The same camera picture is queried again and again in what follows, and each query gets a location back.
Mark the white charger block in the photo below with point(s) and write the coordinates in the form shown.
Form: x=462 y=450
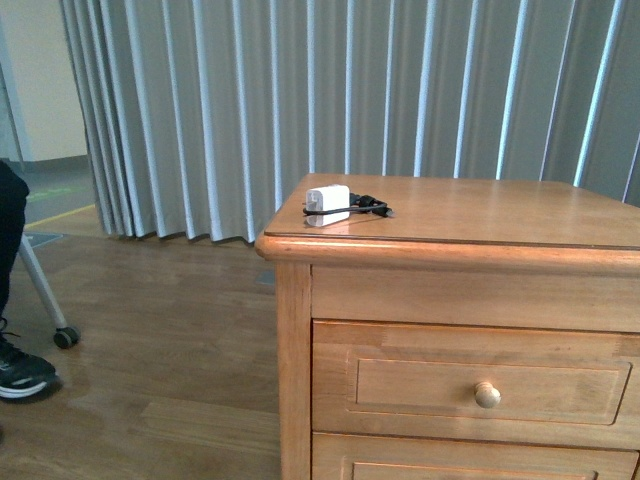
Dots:
x=327 y=198

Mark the round wooden drawer knob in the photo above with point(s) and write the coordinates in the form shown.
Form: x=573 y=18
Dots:
x=486 y=395

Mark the wooden drawer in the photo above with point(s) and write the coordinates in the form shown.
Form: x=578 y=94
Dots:
x=557 y=388
x=366 y=457

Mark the grey pleated curtain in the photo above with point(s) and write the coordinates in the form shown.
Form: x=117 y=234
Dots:
x=202 y=116

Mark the wooden nightstand cabinet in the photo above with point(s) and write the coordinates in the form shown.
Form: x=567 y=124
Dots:
x=501 y=254

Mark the grey chair leg with caster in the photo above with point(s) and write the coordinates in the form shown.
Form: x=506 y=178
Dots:
x=65 y=335

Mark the person leg in black trousers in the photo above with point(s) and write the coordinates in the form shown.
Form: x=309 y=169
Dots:
x=14 y=193

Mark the black sneaker white sole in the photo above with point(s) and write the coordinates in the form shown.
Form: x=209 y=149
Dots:
x=22 y=375

